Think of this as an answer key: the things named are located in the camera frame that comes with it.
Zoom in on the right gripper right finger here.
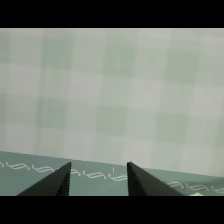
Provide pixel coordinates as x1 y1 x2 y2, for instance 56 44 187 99
126 161 185 197

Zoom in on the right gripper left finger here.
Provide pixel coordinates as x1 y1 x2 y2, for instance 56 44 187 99
17 161 73 197

